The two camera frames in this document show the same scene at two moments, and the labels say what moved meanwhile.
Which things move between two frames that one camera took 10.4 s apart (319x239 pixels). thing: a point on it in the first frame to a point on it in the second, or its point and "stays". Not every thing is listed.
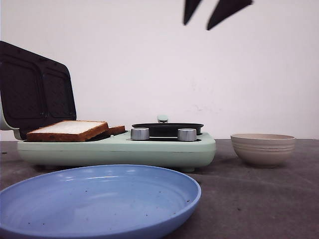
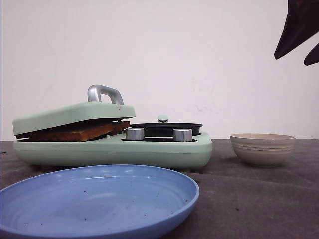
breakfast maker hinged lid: x=36 y=90 to x=73 y=118
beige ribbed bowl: x=262 y=150 stays
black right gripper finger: x=225 y=9 to x=312 y=57
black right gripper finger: x=189 y=7 to x=302 y=22
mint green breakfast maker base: x=120 y=149 stays
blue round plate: x=96 y=201 stays
